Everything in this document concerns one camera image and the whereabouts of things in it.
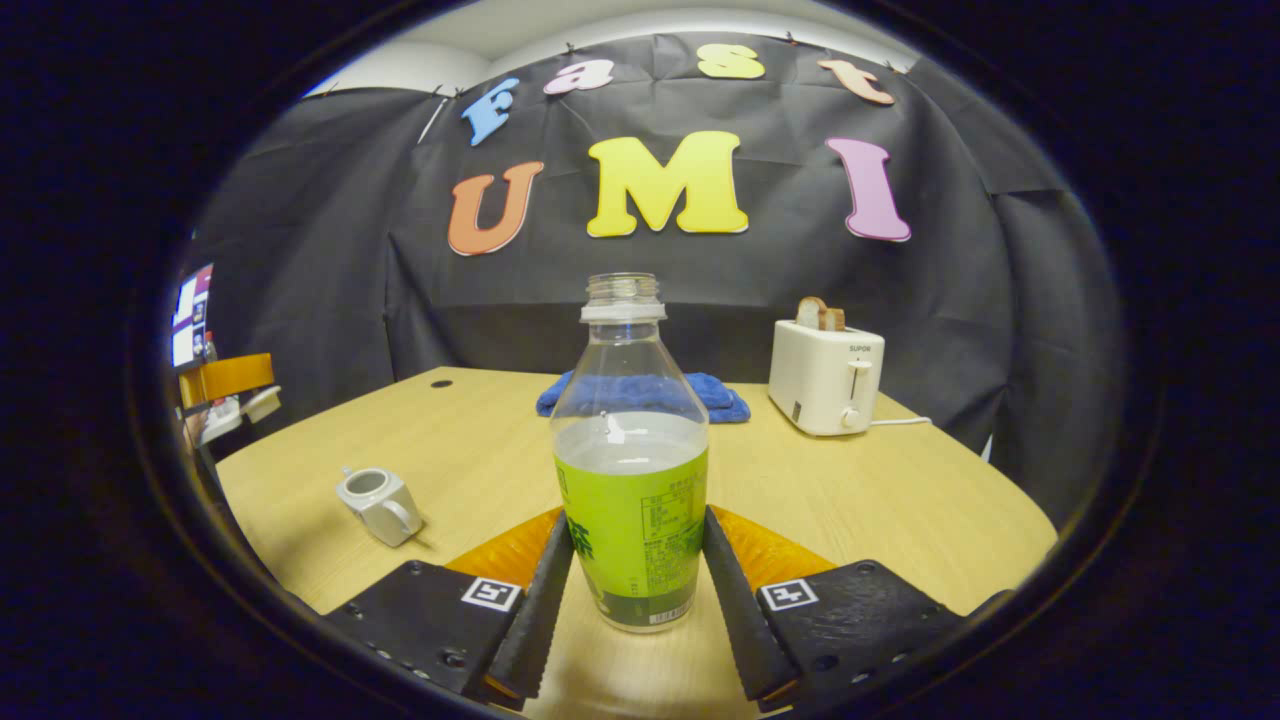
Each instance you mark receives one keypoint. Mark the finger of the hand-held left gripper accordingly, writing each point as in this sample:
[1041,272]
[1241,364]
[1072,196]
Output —
[235,378]

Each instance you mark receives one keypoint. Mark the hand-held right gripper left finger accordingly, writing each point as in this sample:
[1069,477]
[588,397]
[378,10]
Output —
[530,620]

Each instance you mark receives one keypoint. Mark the white ceramic teacup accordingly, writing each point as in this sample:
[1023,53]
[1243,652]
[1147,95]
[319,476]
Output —
[385,512]

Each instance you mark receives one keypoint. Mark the toasted bread slice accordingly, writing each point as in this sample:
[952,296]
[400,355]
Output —
[818,314]

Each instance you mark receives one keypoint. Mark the white side table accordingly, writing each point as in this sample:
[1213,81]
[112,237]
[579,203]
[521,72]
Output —
[220,422]

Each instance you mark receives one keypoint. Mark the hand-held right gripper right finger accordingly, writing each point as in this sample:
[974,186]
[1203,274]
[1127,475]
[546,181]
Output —
[745,620]

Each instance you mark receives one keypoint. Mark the white toaster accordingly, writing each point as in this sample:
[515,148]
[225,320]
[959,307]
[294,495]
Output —
[820,380]

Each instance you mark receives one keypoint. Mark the blue towel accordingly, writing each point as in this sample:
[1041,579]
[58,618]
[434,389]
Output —
[725,400]

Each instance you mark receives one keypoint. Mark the red cap plastic bottle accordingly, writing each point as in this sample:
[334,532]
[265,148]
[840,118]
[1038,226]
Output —
[210,347]

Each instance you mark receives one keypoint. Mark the black backdrop cloth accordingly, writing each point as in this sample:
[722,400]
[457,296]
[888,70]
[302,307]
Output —
[920,320]

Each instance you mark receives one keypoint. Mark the green label water bottle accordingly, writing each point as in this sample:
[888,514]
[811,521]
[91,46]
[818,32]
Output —
[630,500]

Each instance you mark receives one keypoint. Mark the computer monitor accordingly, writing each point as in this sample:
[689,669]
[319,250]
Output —
[190,320]

